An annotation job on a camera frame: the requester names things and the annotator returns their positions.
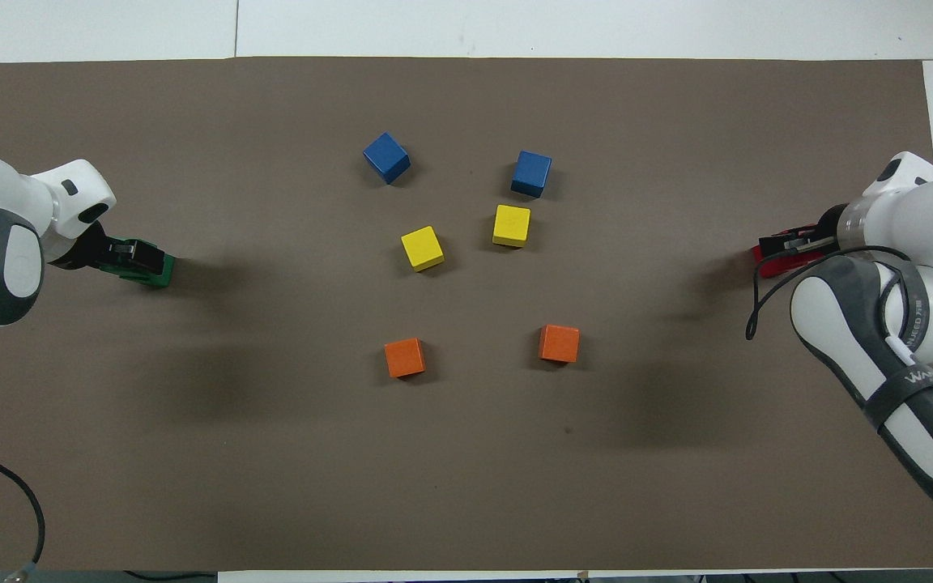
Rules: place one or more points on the blue wooden cube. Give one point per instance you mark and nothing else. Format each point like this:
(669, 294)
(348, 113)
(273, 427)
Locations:
(531, 173)
(386, 157)

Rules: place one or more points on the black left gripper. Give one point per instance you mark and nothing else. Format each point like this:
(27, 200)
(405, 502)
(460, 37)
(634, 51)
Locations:
(90, 251)

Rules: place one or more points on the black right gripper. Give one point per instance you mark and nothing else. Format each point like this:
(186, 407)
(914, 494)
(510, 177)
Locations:
(829, 231)

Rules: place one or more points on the brown paper table mat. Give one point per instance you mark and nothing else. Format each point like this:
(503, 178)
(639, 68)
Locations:
(466, 453)

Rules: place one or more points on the orange wooden cube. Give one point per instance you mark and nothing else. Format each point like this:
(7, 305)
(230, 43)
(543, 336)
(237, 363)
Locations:
(405, 357)
(559, 343)

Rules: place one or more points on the yellow wooden cube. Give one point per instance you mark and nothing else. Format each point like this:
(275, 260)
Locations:
(512, 225)
(422, 248)

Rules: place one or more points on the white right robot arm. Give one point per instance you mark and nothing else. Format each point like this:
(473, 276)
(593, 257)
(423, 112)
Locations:
(912, 324)

